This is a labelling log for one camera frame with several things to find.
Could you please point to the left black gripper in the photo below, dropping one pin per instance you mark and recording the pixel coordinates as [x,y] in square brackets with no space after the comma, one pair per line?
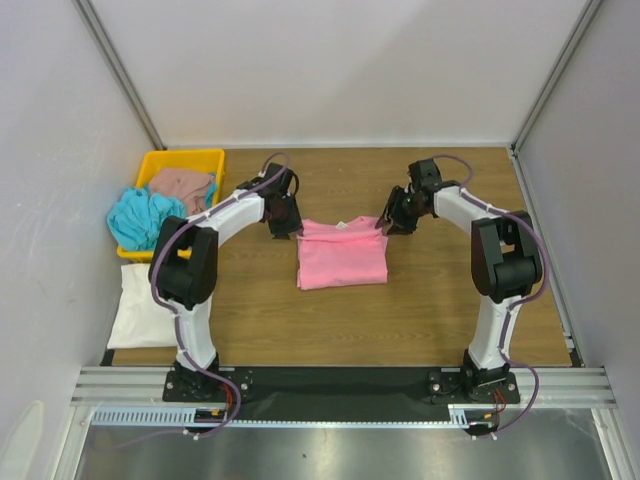
[293,223]

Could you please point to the yellow plastic bin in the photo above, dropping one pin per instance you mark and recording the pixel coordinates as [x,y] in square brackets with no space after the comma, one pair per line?
[202,160]

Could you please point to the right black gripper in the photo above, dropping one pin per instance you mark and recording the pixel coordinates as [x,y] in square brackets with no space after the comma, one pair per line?
[400,211]

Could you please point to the folded white t shirt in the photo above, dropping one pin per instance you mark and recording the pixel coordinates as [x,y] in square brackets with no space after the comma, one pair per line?
[140,322]

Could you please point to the grey slotted cable duct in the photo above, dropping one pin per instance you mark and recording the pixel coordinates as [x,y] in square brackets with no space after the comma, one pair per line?
[441,417]

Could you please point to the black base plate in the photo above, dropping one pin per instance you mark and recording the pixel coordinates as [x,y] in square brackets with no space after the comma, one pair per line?
[368,391]

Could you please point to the pink t shirt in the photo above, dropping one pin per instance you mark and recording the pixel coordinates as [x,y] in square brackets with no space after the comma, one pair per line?
[343,254]

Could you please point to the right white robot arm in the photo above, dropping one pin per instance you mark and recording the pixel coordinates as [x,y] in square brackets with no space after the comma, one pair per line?
[508,259]

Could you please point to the turquoise t shirt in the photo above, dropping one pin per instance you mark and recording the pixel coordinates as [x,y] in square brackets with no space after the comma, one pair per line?
[136,218]

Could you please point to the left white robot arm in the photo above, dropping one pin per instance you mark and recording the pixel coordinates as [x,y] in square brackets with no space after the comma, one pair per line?
[184,271]

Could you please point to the mauve t shirt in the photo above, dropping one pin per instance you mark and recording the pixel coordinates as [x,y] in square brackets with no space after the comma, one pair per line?
[194,189]

